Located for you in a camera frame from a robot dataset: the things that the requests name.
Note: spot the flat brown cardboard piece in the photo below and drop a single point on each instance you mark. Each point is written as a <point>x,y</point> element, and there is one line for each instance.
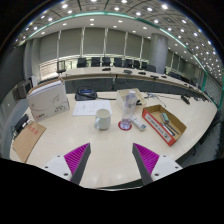
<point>28,141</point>

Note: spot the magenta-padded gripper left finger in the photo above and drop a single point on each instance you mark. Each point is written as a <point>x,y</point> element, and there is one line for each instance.
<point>76,160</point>

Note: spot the small white carton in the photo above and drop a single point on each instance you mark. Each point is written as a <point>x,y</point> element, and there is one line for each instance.
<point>139,123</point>

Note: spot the open red-sided cardboard box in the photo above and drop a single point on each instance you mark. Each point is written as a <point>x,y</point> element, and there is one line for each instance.
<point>156,128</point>

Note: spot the long curved conference desk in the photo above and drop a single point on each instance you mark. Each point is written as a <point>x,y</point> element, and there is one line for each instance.
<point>106,83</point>

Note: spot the large white cardboard box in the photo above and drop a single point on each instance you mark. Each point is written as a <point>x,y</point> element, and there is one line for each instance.
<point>48,100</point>

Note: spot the green item in box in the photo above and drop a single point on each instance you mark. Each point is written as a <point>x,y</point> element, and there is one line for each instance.
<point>165,117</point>

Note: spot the ceiling lights group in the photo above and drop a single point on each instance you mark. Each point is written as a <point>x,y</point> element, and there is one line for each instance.
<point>116,9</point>

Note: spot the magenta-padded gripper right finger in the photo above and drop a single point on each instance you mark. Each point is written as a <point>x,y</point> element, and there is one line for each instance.
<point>148,161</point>

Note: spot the white printed paper sheet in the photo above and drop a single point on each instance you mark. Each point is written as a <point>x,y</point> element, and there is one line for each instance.
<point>88,108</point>

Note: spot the round grey pillar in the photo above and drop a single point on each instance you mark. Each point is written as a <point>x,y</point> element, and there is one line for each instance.
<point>159,53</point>

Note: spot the flat round red coaster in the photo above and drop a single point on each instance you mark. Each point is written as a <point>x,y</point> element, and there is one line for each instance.
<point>119,126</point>

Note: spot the black office chairs group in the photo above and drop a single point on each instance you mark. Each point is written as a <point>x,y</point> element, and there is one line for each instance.
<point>106,62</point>

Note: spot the white ceramic mug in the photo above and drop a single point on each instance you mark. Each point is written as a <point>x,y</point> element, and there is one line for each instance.
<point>102,120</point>

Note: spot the black box-shaped device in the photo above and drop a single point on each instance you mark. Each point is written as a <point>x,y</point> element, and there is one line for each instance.
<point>20,124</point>

